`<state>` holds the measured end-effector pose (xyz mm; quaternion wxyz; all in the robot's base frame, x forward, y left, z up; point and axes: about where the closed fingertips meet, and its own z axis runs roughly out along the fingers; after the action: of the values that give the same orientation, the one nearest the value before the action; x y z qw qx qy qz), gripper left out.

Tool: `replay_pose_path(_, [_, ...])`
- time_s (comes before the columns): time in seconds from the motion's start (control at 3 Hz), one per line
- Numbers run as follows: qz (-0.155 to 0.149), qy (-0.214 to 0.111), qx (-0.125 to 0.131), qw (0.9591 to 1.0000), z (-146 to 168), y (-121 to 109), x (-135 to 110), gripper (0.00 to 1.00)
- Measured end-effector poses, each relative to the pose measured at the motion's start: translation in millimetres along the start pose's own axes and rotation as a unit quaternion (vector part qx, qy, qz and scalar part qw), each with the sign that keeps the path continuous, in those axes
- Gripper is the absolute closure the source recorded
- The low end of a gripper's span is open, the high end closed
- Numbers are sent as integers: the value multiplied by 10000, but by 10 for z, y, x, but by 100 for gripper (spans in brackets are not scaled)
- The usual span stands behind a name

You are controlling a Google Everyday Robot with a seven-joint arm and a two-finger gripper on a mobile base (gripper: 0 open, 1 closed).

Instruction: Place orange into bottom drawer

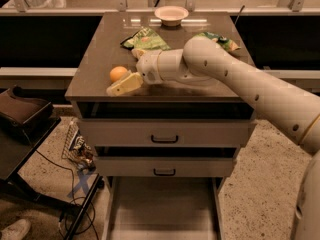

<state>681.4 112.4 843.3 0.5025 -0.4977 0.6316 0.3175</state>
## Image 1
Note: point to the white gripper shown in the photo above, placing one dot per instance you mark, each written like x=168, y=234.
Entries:
x=148, y=66

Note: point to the orange fruit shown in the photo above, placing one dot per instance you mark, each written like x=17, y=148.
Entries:
x=116, y=73

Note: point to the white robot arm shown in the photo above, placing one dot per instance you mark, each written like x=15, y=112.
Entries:
x=294, y=111

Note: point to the grey drawer cabinet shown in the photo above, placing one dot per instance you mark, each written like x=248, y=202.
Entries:
x=171, y=100

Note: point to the open bottom drawer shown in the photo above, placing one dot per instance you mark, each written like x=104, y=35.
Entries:
x=163, y=208

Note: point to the flat green chip bag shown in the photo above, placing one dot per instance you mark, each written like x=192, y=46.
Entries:
x=145, y=39

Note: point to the white bowl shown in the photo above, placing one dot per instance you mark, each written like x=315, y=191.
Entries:
x=171, y=16

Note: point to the crumpled green chip bag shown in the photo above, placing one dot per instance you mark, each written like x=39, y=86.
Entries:
x=227, y=44

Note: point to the black side table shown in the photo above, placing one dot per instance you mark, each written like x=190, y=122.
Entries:
x=49, y=174

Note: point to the white shoe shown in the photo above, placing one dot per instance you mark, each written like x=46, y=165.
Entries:
x=16, y=231

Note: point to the top drawer with black handle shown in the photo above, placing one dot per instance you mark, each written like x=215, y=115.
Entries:
x=166, y=133

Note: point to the drawer with black handle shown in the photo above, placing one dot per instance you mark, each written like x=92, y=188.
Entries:
x=166, y=133
x=164, y=167

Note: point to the wire basket with snacks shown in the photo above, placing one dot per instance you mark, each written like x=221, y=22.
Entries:
x=76, y=150

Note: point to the middle drawer with black handle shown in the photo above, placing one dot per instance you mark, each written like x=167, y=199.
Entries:
x=164, y=167

